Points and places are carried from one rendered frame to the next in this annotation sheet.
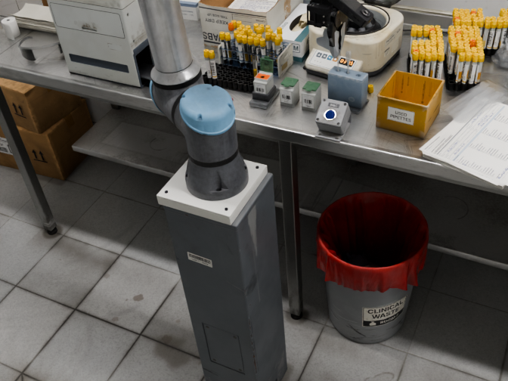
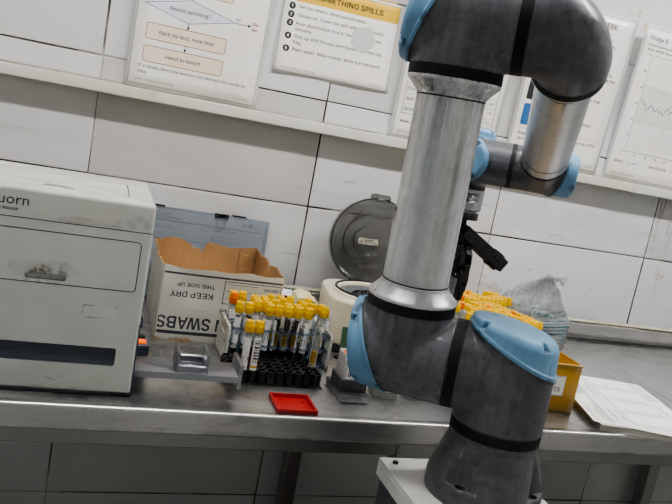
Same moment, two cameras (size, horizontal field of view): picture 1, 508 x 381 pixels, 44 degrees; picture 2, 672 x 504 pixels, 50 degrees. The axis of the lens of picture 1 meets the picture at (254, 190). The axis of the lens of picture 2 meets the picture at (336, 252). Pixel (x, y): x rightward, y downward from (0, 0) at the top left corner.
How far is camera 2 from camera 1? 130 cm
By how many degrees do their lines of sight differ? 54
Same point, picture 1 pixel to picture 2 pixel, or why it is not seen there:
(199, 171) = (511, 465)
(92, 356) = not seen: outside the picture
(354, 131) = not seen: hidden behind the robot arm
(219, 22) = (197, 296)
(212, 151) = (542, 416)
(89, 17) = (58, 251)
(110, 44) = (90, 307)
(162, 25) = (460, 199)
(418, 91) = not seen: hidden behind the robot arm
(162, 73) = (426, 292)
